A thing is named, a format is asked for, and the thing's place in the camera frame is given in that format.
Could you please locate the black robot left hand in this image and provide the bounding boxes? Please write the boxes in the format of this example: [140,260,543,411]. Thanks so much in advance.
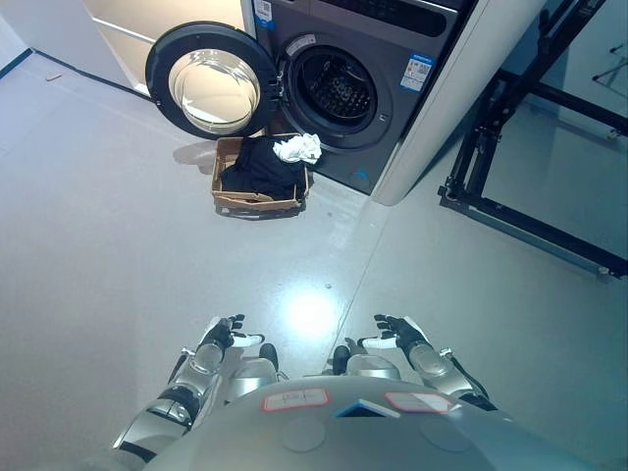
[208,313,266,350]

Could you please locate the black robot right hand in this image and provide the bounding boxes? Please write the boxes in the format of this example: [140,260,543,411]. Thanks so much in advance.
[359,313,429,351]

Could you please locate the brown woven laundry basket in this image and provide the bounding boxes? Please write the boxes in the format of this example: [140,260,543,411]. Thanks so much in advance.
[211,131,315,213]

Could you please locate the black clothes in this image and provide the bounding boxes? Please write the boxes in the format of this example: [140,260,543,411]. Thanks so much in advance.
[220,136,309,200]

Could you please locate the grey front-load washing machine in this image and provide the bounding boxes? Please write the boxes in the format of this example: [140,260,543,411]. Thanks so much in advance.
[252,0,467,197]

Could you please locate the round washing machine door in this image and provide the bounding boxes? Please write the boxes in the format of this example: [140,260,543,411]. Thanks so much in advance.
[144,21,284,141]

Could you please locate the silver robot right leg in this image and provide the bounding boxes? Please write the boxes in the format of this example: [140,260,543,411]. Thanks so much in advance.
[332,337,403,382]

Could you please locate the silver robot leg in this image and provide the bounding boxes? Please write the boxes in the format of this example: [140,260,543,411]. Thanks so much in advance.
[332,337,403,382]
[228,342,290,401]

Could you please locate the silver robot left leg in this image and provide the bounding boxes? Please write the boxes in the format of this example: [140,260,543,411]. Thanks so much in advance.
[228,342,290,401]

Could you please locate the hexagonal red-bordered white label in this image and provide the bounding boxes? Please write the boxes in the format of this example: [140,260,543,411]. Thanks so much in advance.
[384,391,455,414]

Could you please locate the rounded red-bordered white label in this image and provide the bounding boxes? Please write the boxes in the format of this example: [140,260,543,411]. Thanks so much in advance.
[259,387,331,414]

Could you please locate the grey robot torso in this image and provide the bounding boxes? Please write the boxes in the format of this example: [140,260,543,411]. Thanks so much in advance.
[82,375,628,471]

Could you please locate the white crumpled cloth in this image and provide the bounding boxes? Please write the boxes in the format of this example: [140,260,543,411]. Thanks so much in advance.
[273,132,323,166]

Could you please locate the white cabinet side panel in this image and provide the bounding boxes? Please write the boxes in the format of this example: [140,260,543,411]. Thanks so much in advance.
[370,0,541,206]

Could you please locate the blue white energy label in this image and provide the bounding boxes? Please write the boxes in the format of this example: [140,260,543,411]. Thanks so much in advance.
[402,53,438,92]

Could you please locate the beige cabinet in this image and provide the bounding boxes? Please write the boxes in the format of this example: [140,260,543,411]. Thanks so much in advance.
[80,0,246,94]

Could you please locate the white QR code sticker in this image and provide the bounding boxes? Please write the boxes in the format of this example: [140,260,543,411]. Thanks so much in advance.
[254,0,275,30]

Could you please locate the black metal frame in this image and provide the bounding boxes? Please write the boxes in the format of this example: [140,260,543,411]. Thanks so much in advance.
[438,0,628,282]

